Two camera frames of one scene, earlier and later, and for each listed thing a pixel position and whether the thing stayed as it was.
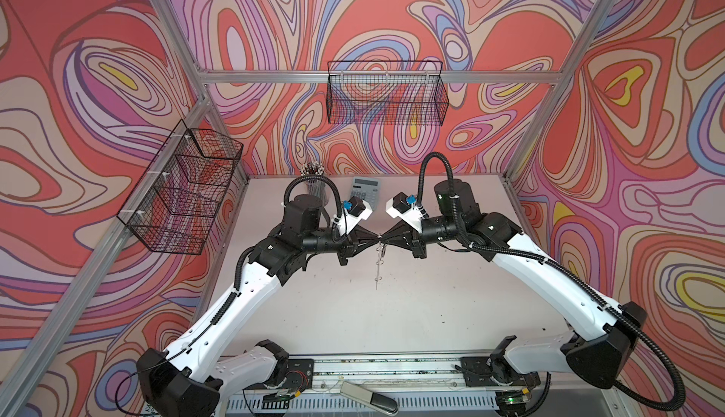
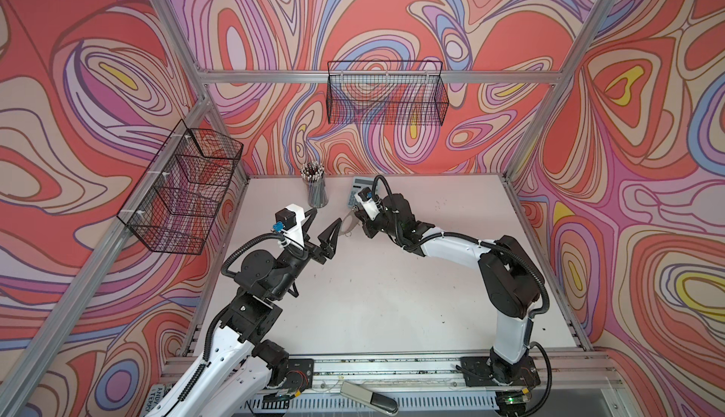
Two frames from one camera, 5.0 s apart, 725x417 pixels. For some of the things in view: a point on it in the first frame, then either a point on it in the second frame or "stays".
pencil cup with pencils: (314, 187) stays
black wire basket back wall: (390, 92) stays
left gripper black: (348, 244) → (323, 252)
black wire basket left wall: (176, 205) stays
